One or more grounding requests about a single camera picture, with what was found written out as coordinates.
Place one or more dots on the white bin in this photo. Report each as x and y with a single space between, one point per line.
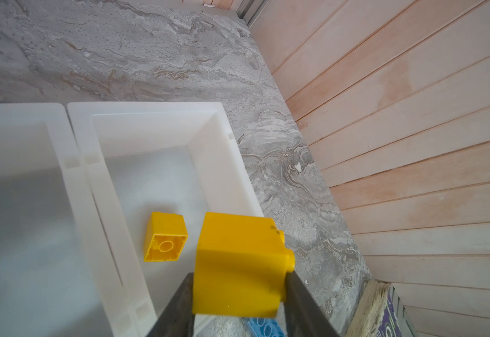
46 284
141 158

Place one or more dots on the yellow small brick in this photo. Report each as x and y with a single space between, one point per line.
240 267
165 237

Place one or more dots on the right white bin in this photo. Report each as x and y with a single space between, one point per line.
141 158

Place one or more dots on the blue brick far right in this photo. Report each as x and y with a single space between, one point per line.
260 327

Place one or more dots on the purple book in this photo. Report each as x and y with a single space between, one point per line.
380 312

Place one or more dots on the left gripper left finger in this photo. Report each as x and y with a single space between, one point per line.
177 318

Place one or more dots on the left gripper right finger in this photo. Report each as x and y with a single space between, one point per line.
302 315

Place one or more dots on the middle white bin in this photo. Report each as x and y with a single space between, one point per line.
46 284

